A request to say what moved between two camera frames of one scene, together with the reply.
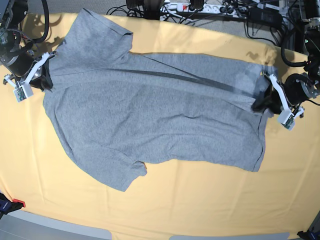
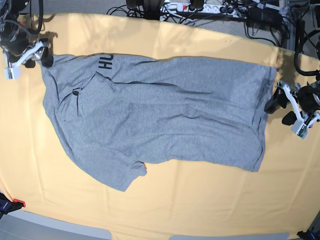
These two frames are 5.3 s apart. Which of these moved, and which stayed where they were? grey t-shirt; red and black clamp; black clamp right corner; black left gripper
Moved: black left gripper
Stayed: grey t-shirt; black clamp right corner; red and black clamp
